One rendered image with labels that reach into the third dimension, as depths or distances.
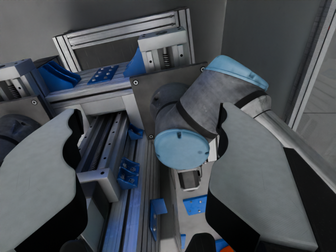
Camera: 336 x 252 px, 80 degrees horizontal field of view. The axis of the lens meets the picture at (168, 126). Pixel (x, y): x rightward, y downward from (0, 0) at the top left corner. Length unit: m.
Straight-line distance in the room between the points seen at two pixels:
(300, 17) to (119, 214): 0.79
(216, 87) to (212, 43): 1.29
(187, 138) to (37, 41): 1.57
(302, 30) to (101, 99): 0.68
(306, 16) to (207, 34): 0.93
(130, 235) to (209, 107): 0.32
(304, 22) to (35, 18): 1.58
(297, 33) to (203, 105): 0.52
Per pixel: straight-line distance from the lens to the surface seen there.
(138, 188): 0.57
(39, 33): 1.81
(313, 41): 0.76
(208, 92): 0.39
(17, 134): 0.71
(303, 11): 0.83
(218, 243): 3.56
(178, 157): 0.43
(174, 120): 0.42
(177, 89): 0.55
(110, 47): 1.44
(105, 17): 1.63
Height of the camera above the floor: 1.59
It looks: 57 degrees down
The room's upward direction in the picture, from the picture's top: 176 degrees clockwise
